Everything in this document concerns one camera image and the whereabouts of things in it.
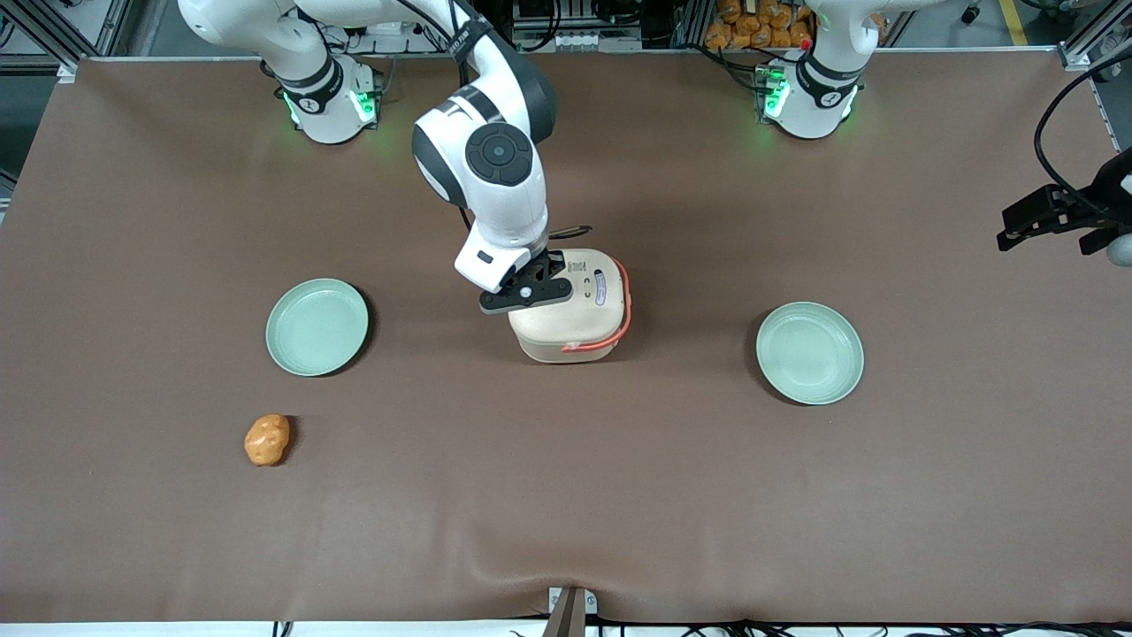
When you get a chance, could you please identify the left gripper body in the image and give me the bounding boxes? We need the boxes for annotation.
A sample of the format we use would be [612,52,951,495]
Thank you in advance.
[1081,146,1132,266]

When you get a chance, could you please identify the cream rice cooker orange handle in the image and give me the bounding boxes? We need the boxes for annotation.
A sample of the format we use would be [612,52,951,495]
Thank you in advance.
[509,249,631,365]

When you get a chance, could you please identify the pale green round plate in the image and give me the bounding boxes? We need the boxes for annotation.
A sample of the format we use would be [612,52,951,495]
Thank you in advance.
[755,302,865,406]
[265,279,370,378]

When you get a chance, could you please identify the brown table cover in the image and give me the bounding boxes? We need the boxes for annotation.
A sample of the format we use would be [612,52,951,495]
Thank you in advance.
[0,49,1132,625]

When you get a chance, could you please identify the grey control box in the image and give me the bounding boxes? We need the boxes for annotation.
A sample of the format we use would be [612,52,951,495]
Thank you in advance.
[511,0,644,51]

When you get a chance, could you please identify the orange toy potato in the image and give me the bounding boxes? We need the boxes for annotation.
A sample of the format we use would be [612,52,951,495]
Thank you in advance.
[244,414,291,467]

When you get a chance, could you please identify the bag of orange snacks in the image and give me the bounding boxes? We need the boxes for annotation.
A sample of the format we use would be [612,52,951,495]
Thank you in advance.
[705,0,813,51]

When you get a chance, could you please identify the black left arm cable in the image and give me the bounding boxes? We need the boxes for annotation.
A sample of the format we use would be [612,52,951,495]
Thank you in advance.
[1033,49,1132,222]

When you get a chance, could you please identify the aluminium frame post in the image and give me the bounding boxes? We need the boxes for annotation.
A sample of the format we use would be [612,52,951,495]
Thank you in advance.
[1057,0,1132,72]
[49,0,134,85]

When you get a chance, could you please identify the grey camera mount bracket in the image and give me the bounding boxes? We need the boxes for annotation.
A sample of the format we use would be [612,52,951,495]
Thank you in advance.
[541,586,599,637]

